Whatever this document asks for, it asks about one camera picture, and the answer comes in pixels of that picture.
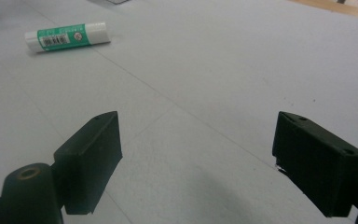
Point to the white and green glue stick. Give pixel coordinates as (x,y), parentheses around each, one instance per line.
(66,36)

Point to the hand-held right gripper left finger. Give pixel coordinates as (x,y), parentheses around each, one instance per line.
(88,165)

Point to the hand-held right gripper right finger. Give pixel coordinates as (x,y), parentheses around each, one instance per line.
(320,165)

